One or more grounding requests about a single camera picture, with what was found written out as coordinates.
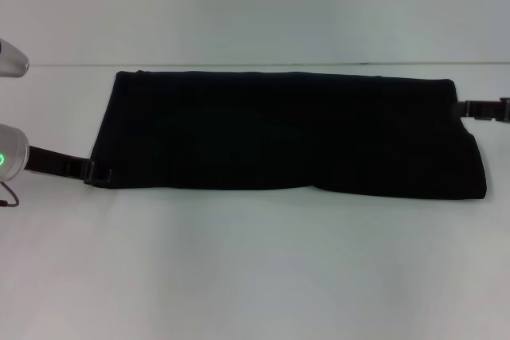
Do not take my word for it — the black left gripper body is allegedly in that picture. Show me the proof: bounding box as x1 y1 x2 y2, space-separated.
24 144 91 178

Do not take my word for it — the black shirt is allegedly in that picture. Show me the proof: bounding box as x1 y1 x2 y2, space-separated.
88 69 489 201

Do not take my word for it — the black cable with metal spring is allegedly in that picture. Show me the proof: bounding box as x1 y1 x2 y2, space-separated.
0 179 21 209

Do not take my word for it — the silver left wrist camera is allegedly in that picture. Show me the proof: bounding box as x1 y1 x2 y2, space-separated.
0 39 31 78

